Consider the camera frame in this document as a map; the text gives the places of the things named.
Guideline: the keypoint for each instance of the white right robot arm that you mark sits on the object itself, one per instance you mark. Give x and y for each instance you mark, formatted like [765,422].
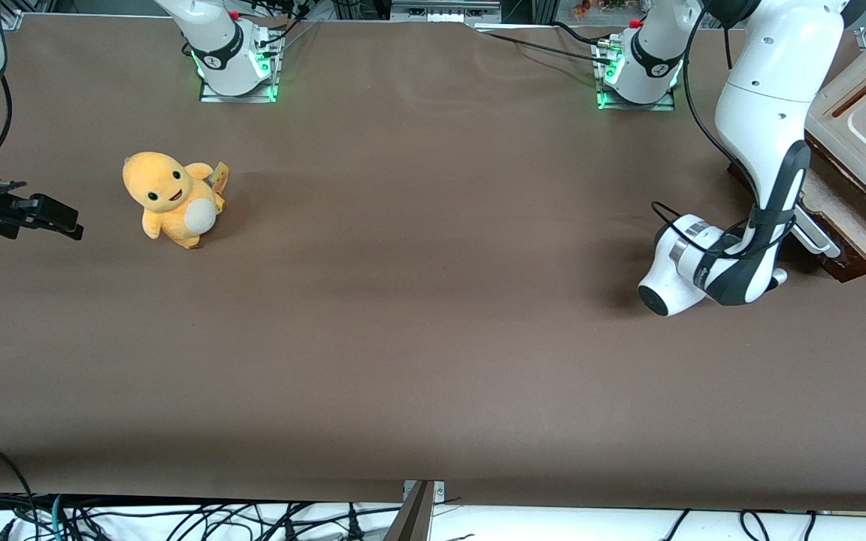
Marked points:
[215,45]

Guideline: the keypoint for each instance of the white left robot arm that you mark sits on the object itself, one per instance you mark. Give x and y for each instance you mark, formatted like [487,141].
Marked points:
[764,120]

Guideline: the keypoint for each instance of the orange plush toy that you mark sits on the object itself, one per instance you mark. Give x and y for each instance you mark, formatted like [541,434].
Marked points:
[170,199]

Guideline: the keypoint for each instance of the large table cover sheet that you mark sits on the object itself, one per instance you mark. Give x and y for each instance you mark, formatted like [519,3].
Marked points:
[433,300]

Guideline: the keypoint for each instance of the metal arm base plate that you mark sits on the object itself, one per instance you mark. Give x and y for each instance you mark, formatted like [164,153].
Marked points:
[606,101]
[267,90]

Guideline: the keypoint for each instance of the aluminium frame rail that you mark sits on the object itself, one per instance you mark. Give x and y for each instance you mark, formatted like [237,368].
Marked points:
[444,11]

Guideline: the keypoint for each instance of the metal table clamp bracket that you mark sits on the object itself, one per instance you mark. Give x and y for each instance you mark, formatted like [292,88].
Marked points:
[414,518]

